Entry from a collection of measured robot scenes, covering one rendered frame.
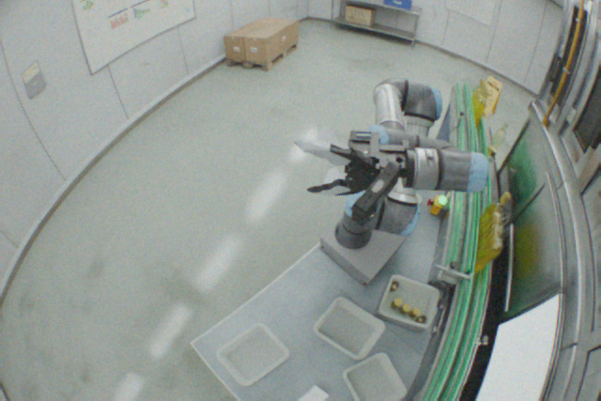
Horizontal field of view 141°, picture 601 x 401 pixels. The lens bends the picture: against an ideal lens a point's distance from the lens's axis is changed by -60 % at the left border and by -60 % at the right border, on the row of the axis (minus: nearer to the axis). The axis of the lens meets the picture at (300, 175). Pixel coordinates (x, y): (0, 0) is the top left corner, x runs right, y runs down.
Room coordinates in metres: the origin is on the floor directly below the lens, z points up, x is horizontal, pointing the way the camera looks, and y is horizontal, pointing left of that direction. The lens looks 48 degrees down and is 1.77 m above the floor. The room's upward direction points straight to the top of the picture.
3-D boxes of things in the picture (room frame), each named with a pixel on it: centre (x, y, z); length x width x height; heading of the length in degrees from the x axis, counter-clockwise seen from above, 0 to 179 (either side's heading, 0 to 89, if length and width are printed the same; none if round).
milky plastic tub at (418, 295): (0.20, -0.42, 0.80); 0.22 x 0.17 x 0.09; 63
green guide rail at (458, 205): (1.07, -0.96, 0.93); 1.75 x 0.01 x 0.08; 153
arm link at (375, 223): (0.51, -0.22, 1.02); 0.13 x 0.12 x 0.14; 74
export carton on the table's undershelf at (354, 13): (6.08, -1.37, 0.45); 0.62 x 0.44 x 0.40; 58
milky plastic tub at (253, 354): (0.02, 0.17, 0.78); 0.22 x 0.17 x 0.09; 132
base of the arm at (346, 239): (0.51, -0.21, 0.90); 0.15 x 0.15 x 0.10
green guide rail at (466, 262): (1.03, -1.03, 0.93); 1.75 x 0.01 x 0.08; 153
